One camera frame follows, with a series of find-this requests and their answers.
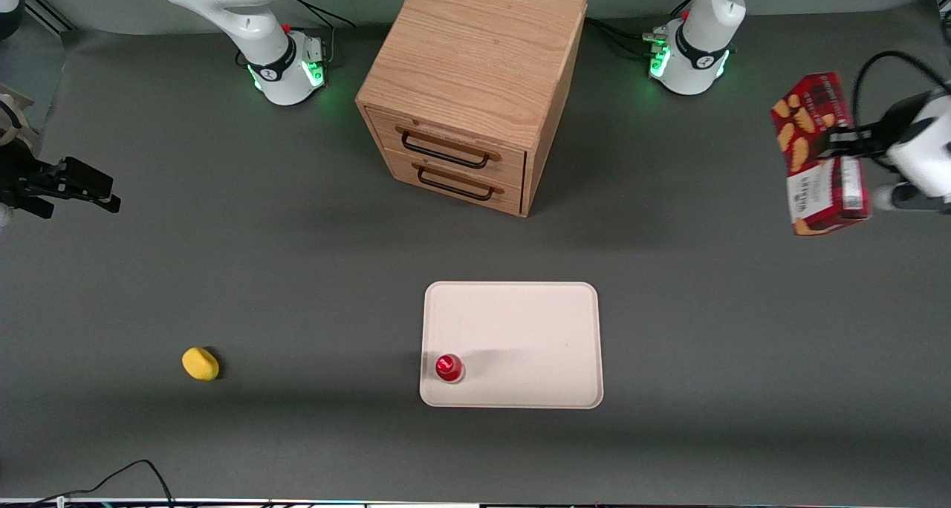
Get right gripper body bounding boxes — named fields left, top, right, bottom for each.
left=0, top=85, right=65, bottom=198

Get red cookie box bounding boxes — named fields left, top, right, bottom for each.
left=770, top=71, right=872, bottom=237

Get cream plastic tray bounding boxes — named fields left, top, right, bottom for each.
left=420, top=281, right=604, bottom=410

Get yellow lemon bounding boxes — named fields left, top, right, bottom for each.
left=181, top=347, right=221, bottom=382

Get wooden drawer front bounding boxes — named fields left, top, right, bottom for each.
left=382, top=150, right=524, bottom=216
left=367, top=108, right=528, bottom=190

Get wooden drawer cabinet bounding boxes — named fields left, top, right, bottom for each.
left=355, top=0, right=588, bottom=218

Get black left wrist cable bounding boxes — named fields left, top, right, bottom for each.
left=852, top=51, right=951, bottom=131

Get dark aluminium frame rail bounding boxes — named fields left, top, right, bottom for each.
left=21, top=0, right=77, bottom=33

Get black left arm base cables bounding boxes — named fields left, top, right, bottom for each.
left=584, top=16, right=659, bottom=58

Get black cable on table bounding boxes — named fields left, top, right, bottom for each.
left=28, top=459, right=176, bottom=508

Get black right arm base cable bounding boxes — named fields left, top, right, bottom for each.
left=284, top=0, right=357, bottom=65

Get black drawer handle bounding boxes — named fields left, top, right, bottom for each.
left=400, top=127, right=492, bottom=170
left=417, top=163, right=496, bottom=202

